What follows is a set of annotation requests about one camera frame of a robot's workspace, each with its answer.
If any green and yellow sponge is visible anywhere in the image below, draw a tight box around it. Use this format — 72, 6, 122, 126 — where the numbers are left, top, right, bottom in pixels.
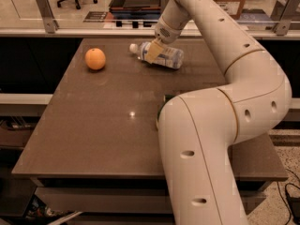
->
156, 94, 174, 127

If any left metal glass bracket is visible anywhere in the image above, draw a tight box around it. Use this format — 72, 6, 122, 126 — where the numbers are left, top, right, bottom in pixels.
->
36, 0, 58, 34

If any orange fruit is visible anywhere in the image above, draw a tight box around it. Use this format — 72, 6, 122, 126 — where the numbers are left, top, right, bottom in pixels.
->
84, 48, 106, 70

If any clear blue-label plastic bottle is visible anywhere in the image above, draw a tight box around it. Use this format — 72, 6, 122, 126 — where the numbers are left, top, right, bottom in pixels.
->
128, 41, 184, 69

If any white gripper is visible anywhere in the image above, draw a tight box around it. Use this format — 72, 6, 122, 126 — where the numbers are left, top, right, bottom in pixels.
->
145, 14, 183, 64

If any black power adapter with cable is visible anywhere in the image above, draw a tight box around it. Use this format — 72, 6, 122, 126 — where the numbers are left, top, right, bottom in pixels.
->
277, 182, 300, 225

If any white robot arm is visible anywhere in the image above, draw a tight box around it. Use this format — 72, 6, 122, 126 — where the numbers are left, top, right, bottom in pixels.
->
145, 0, 292, 225

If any right metal glass bracket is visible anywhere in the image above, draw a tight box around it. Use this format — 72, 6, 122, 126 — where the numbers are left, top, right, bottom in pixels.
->
273, 0, 300, 36

